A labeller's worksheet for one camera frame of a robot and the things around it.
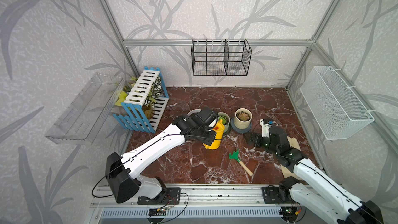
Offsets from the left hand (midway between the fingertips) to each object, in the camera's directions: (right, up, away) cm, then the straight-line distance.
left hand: (212, 138), depth 73 cm
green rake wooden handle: (+13, -13, +13) cm, 23 cm away
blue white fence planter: (-34, +15, +2) cm, 37 cm away
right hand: (+20, 0, +8) cm, 21 cm away
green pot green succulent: (+8, +7, +19) cm, 21 cm away
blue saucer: (+18, 0, +22) cm, 29 cm away
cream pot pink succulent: (+19, +7, +19) cm, 28 cm away
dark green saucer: (+8, -2, +21) cm, 23 cm away
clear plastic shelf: (-56, +9, -10) cm, 57 cm away
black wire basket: (+6, +47, +29) cm, 56 cm away
